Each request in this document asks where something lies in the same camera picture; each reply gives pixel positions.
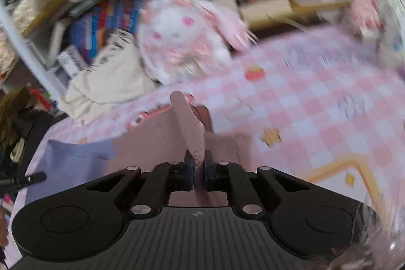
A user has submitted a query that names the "row of books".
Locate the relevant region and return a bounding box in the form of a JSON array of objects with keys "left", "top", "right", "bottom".
[{"left": 57, "top": 0, "right": 349, "bottom": 68}]

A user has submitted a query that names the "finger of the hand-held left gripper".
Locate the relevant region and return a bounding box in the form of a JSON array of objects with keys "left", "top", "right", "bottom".
[{"left": 0, "top": 172, "right": 47, "bottom": 194}]

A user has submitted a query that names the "cream garment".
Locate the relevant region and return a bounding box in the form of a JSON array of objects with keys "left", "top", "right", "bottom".
[{"left": 58, "top": 44, "right": 159, "bottom": 127}]

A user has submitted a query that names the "white and pink plush bunny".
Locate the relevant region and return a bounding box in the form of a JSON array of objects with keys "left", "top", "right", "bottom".
[{"left": 136, "top": 0, "right": 252, "bottom": 85}]

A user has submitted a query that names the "pink checkered bed sheet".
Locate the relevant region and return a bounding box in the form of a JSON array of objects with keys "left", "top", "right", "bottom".
[{"left": 6, "top": 25, "right": 405, "bottom": 267}]

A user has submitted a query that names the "purple and pink star sweater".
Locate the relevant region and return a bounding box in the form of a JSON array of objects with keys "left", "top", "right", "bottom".
[{"left": 25, "top": 91, "right": 254, "bottom": 208}]

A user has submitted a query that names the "olive green cloth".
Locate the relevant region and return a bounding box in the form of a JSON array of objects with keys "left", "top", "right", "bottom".
[{"left": 0, "top": 88, "right": 54, "bottom": 163}]

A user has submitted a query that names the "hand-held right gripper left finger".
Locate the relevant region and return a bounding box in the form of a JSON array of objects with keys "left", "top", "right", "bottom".
[{"left": 85, "top": 152, "right": 194, "bottom": 218}]

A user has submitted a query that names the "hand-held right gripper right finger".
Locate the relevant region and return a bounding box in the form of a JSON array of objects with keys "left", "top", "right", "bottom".
[{"left": 204, "top": 150, "right": 311, "bottom": 220}]

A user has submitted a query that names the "white bookshelf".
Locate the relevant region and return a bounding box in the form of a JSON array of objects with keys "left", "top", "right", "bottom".
[{"left": 0, "top": 1, "right": 68, "bottom": 101}]

